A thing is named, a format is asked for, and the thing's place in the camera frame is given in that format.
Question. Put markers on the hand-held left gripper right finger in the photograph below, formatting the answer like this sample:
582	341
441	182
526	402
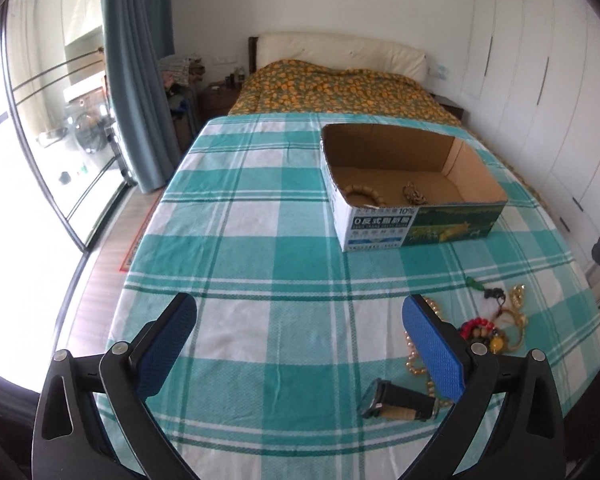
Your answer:
432	345

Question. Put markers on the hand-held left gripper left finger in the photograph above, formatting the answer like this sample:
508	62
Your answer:
165	345

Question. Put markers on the black wristwatch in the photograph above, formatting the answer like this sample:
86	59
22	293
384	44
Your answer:
405	400

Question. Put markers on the gold charm pendant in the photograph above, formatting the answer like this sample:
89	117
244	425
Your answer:
519	295

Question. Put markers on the printed cardboard box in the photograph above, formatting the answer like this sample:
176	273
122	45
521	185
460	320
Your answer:
380	227

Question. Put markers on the red floor mat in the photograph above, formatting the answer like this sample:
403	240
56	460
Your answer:
129	255

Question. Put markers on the white wardrobe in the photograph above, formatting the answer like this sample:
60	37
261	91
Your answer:
530	85

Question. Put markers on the washing machine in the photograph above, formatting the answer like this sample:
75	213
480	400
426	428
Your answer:
87	127

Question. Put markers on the metal basin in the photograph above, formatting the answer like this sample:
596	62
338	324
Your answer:
52	136

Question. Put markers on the dark wooden nightstand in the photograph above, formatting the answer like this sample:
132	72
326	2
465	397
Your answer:
217	100

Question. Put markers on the blue-grey curtain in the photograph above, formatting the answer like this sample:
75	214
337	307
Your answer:
135	85

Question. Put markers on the orange floral quilt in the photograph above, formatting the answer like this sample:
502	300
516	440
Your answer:
330	90

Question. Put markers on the pile of folded clothes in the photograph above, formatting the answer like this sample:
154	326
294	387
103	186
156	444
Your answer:
180	70

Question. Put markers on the sliding glass door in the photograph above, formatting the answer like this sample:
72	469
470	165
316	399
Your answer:
45	85

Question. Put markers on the cream padded headboard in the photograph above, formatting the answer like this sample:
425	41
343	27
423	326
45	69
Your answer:
330	50

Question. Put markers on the white wall socket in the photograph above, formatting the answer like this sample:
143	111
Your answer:
440	71

